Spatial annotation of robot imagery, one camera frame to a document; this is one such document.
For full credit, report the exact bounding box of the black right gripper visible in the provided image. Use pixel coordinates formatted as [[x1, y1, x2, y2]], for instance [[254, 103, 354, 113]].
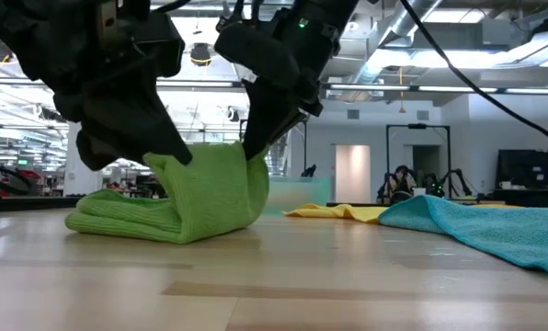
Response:
[[242, 0, 360, 160]]

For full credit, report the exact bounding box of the black metal stand frame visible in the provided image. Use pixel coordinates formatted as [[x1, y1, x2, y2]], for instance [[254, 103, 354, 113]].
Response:
[[238, 118, 309, 178], [384, 122, 452, 200]]

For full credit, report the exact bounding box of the yellow microfiber towel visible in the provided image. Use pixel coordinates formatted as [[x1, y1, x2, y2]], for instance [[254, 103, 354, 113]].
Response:
[[282, 202, 524, 225]]

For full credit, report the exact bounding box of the yellow hanging cord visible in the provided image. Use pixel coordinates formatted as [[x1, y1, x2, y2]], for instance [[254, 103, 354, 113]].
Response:
[[396, 66, 406, 115]]

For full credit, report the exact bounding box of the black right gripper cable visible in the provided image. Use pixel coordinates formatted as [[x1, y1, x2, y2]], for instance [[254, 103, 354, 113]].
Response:
[[398, 0, 548, 153]]

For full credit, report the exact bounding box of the teal translucent plastic basket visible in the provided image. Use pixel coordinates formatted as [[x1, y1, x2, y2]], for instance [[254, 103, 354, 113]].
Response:
[[262, 177, 332, 216]]

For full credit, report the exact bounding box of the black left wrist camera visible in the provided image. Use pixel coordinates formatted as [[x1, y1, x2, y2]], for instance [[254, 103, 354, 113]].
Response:
[[131, 11, 187, 78]]

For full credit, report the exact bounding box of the green microfiber towel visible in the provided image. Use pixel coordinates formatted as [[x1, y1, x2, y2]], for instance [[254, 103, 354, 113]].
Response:
[[64, 141, 270, 245]]

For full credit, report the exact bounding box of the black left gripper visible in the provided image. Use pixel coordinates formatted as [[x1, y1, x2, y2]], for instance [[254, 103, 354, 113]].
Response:
[[52, 0, 193, 172]]

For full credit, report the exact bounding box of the black cabinet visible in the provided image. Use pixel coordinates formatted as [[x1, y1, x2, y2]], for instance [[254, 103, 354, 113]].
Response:
[[492, 149, 548, 209]]

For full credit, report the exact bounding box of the blue microfiber towel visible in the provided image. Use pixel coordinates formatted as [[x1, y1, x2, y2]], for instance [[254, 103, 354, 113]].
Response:
[[377, 194, 548, 278]]

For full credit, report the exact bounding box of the black aluminium table frame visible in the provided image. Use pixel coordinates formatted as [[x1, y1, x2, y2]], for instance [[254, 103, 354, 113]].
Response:
[[0, 158, 80, 215]]

